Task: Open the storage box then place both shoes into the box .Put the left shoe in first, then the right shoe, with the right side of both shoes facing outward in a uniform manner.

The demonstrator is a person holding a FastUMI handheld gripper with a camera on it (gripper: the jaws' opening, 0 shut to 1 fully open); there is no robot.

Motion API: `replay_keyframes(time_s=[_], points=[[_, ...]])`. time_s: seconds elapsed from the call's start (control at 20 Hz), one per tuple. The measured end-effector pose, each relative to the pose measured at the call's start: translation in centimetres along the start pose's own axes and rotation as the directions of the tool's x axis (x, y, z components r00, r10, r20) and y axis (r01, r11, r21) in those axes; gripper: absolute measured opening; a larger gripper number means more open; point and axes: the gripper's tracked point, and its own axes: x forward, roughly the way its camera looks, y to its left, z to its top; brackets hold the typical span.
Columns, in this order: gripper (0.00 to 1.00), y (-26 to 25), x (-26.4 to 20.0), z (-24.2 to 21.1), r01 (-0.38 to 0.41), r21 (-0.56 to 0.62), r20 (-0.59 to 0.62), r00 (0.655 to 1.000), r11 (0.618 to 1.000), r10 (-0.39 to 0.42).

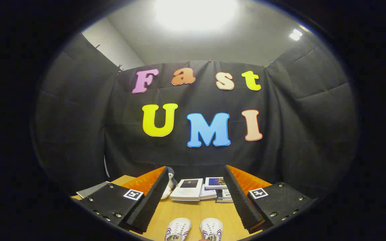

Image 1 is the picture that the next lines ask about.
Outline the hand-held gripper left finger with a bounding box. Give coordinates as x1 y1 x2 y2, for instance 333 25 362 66
78 166 170 235

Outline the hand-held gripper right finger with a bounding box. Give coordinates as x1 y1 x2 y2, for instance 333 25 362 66
224 165 314 234

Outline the white canvas shoe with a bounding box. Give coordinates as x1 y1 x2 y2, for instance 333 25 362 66
165 218 192 241
200 218 223 241

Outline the grey fabric storage box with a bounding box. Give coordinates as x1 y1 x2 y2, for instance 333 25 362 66
76 182 110 198

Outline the dark grey book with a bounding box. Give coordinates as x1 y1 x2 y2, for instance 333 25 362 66
215 190 234 204

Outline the penguin plush toy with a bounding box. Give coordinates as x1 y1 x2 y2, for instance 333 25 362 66
166 166 179 188

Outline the book with blue picture cover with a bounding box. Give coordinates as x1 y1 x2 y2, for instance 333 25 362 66
204 177 229 190

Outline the plain white book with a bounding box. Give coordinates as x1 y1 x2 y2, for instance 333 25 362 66
200 184 217 200

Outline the white book with portrait cover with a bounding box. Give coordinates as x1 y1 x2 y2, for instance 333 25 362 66
170 178 204 202

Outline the black backdrop cloth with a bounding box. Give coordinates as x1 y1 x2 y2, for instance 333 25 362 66
34 32 359 198

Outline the small ceiling light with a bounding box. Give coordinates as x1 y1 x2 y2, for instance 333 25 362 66
289 28 304 42

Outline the large ceiling light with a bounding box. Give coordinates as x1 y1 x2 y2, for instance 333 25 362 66
153 0 240 33

